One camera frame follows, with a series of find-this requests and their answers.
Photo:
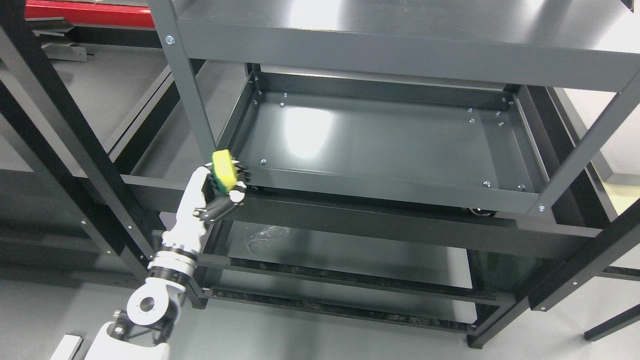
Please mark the white robotic left hand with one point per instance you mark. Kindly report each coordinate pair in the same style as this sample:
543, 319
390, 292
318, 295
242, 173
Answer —
202, 205

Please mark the green yellow sponge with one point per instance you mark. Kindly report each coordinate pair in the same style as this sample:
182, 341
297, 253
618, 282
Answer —
224, 171

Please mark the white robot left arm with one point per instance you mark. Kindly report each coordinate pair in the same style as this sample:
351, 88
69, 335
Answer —
154, 306

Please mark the grey metal shelf cart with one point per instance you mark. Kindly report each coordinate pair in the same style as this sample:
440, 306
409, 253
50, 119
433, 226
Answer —
419, 101

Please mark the crumpled clear plastic wrap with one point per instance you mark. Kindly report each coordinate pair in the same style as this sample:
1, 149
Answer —
258, 237

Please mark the white flat block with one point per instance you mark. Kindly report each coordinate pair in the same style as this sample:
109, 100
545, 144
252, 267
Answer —
67, 348

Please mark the red metal beam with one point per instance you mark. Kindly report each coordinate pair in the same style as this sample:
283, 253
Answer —
91, 13

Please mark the black metal rack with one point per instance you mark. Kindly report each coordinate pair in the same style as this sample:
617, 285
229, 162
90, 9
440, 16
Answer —
97, 149

